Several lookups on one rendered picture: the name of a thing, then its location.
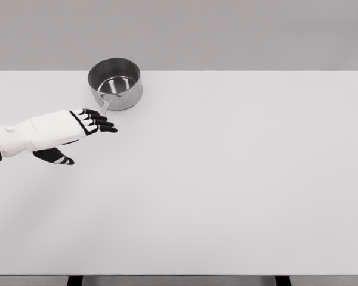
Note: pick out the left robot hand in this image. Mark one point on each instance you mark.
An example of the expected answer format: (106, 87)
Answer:
(55, 128)

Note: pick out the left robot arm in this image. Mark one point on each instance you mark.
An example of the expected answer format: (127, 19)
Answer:
(9, 140)

